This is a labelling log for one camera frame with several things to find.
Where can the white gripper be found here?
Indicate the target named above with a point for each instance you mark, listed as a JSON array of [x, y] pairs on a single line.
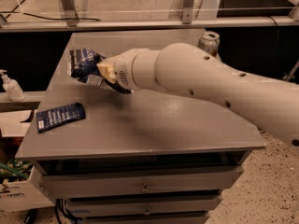
[[122, 68]]

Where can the metal bracket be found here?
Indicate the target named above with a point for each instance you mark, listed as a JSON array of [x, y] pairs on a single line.
[[69, 12], [187, 11]]

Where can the left metal bracket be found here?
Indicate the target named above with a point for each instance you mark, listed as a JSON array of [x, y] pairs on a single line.
[[69, 12]]

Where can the silver soda can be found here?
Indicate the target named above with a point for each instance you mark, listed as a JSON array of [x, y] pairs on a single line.
[[209, 42]]

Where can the blue rxbar blueberry wrapper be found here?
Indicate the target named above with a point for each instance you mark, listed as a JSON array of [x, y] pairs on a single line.
[[59, 116]]

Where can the right metal bracket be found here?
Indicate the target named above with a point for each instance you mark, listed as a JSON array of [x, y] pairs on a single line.
[[187, 11]]

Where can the white pump sanitizer bottle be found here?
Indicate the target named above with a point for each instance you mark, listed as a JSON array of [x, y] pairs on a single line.
[[12, 87]]

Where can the blue chip bag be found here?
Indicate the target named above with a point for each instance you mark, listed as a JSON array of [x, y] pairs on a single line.
[[83, 68]]

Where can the white cardboard box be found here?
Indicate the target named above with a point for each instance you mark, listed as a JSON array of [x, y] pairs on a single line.
[[18, 193]]

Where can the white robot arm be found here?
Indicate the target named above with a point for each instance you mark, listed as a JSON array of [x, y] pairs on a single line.
[[185, 70]]

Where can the grey drawer cabinet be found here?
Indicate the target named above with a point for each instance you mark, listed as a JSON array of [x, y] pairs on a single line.
[[139, 158]]

